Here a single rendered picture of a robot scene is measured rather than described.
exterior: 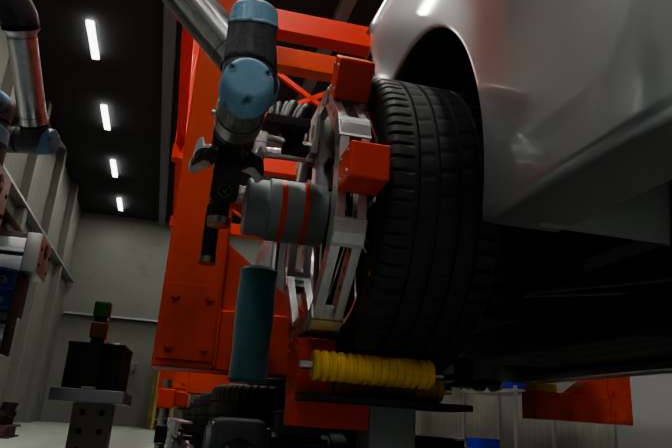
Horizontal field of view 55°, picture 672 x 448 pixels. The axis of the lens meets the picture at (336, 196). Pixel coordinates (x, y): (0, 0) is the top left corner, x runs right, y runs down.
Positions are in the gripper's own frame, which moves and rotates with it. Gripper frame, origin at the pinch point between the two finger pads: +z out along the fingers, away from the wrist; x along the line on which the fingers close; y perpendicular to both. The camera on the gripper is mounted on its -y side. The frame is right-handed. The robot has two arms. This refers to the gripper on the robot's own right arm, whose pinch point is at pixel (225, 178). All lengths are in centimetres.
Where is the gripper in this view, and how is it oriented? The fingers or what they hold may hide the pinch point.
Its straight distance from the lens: 124.3
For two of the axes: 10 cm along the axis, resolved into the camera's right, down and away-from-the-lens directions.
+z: -2.4, 3.1, 9.2
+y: 0.6, -9.4, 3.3
